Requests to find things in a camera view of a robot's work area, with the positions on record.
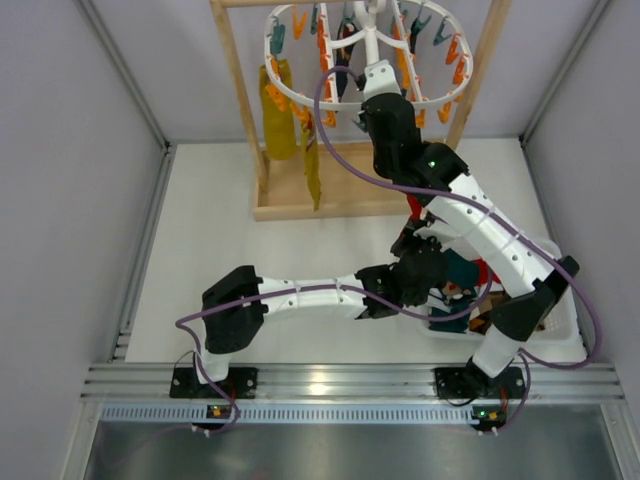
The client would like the navy sock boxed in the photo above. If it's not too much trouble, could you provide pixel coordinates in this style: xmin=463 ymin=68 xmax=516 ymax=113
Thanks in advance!
xmin=399 ymin=17 xmax=424 ymax=99
xmin=334 ymin=23 xmax=358 ymax=101

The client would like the aluminium mounting rail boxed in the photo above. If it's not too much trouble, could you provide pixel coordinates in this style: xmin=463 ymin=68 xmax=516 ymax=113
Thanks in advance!
xmin=80 ymin=363 xmax=625 ymax=404

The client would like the mustard yellow plain sock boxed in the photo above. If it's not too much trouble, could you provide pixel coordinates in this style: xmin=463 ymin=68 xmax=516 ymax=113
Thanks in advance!
xmin=301 ymin=116 xmax=322 ymax=211

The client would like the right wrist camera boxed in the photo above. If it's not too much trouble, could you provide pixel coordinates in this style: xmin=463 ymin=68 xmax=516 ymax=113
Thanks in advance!
xmin=361 ymin=59 xmax=401 ymax=101

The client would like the mustard yellow bear sock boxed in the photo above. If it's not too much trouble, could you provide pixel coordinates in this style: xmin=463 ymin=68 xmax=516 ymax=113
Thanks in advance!
xmin=258 ymin=64 xmax=298 ymax=161

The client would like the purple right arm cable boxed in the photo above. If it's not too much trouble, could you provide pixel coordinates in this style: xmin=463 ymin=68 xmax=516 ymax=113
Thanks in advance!
xmin=314 ymin=66 xmax=604 ymax=371

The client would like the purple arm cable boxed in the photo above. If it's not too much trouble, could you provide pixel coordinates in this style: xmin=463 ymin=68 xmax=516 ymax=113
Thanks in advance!
xmin=174 ymin=283 xmax=431 ymax=434
xmin=314 ymin=66 xmax=604 ymax=371

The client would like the red sock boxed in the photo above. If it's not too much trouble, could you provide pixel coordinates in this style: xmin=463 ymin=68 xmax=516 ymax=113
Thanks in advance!
xmin=406 ymin=194 xmax=489 ymax=286

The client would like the brown striped sock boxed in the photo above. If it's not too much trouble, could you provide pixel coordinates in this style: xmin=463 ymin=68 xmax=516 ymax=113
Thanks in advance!
xmin=469 ymin=291 xmax=510 ymax=335

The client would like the teal sock in basket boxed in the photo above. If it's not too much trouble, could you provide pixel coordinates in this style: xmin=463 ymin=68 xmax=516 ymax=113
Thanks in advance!
xmin=428 ymin=308 xmax=470 ymax=334

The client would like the teal green sock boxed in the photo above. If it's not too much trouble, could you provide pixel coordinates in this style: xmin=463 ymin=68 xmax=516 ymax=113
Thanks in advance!
xmin=444 ymin=249 xmax=481 ymax=294

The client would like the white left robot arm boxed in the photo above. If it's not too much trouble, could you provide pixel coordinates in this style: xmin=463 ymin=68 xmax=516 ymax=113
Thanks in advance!
xmin=194 ymin=228 xmax=449 ymax=385

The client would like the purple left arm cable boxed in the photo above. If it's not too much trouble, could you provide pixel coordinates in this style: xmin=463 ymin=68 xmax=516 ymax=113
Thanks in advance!
xmin=174 ymin=283 xmax=431 ymax=434

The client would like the wooden hanger stand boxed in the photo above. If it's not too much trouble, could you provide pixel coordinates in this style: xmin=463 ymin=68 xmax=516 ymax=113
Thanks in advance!
xmin=210 ymin=1 xmax=511 ymax=221

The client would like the white plastic basket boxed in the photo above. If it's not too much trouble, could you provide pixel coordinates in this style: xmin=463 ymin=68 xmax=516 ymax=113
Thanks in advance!
xmin=419 ymin=233 xmax=578 ymax=345

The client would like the navy sock in middle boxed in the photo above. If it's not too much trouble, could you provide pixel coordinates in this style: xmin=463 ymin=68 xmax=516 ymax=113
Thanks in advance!
xmin=399 ymin=17 xmax=424 ymax=99

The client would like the white round clip hanger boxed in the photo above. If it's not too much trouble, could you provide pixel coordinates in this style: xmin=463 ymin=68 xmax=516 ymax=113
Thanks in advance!
xmin=263 ymin=1 xmax=475 ymax=127

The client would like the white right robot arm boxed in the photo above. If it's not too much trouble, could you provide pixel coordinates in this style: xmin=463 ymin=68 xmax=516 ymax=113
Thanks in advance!
xmin=360 ymin=93 xmax=579 ymax=395

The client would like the slotted cable duct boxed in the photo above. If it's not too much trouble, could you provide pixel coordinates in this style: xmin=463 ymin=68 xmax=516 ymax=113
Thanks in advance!
xmin=100 ymin=403 xmax=504 ymax=425

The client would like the navy sock on right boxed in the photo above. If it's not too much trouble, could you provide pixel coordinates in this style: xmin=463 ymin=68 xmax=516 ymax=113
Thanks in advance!
xmin=334 ymin=23 xmax=358 ymax=101

